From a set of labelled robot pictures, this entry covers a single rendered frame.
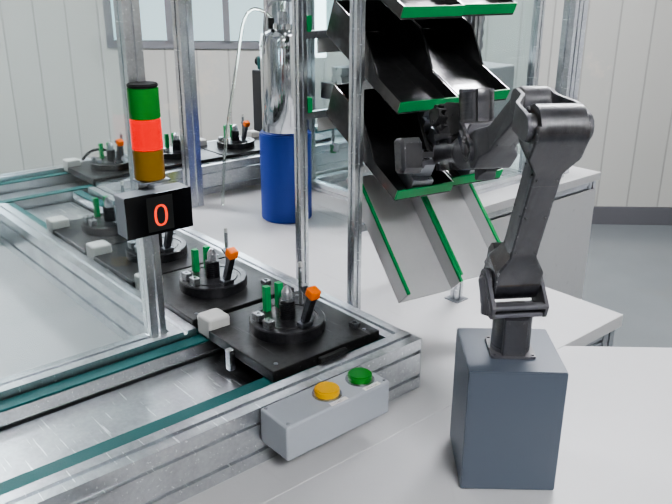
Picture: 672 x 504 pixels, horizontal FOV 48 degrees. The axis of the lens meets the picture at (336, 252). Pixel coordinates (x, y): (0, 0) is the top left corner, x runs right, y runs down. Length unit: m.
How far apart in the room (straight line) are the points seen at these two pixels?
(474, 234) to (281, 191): 0.80
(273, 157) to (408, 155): 0.99
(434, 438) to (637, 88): 4.10
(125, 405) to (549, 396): 0.67
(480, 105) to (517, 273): 0.30
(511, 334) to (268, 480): 0.43
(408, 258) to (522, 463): 0.51
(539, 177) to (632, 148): 4.27
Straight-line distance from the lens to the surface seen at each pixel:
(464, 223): 1.64
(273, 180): 2.27
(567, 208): 2.95
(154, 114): 1.26
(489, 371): 1.09
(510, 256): 1.07
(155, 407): 1.29
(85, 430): 1.26
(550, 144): 0.95
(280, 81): 2.21
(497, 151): 1.16
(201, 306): 1.50
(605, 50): 5.09
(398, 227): 1.53
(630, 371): 1.59
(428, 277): 1.51
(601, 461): 1.31
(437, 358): 1.53
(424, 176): 1.43
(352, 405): 1.21
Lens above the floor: 1.59
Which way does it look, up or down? 21 degrees down
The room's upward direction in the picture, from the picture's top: straight up
